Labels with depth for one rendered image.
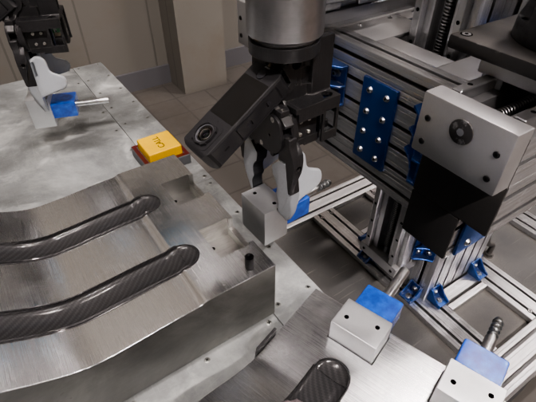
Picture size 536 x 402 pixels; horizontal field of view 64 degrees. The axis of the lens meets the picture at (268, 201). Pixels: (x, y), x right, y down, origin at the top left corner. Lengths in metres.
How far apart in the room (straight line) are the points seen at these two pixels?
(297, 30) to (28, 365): 0.37
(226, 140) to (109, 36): 2.43
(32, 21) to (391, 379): 0.69
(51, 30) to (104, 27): 2.01
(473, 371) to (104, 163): 0.65
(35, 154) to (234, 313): 0.55
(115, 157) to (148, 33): 2.10
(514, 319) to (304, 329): 1.02
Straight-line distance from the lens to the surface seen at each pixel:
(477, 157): 0.59
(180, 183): 0.61
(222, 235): 0.54
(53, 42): 0.81
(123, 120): 0.95
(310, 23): 0.41
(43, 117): 0.86
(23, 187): 0.82
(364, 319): 0.45
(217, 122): 0.43
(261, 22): 0.41
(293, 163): 0.45
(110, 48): 2.84
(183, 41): 2.72
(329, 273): 1.37
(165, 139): 0.79
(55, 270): 0.53
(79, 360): 0.45
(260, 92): 0.43
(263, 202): 0.52
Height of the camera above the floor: 1.25
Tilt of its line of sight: 41 degrees down
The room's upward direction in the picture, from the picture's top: straight up
